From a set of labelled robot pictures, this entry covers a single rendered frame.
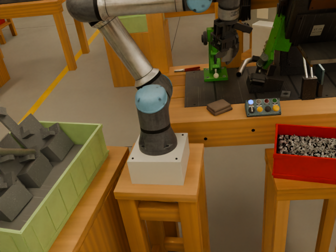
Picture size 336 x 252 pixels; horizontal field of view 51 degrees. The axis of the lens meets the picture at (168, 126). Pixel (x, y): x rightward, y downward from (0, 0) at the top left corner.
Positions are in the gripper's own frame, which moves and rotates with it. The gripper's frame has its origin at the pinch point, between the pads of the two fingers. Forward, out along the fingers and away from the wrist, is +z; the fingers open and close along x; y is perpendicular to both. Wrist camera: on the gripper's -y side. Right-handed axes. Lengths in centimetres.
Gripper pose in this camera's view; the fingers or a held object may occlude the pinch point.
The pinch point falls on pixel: (228, 60)
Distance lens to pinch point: 144.9
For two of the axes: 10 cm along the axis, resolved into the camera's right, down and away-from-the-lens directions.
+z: 0.5, 7.0, 7.1
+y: -8.4, 4.2, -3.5
